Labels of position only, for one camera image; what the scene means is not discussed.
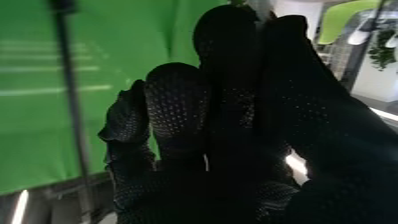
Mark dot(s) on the black stand pole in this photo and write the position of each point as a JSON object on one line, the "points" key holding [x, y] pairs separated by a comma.
{"points": [[72, 93]]}

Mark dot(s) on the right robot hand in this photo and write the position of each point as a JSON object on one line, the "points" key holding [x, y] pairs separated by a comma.
{"points": [[238, 140]]}

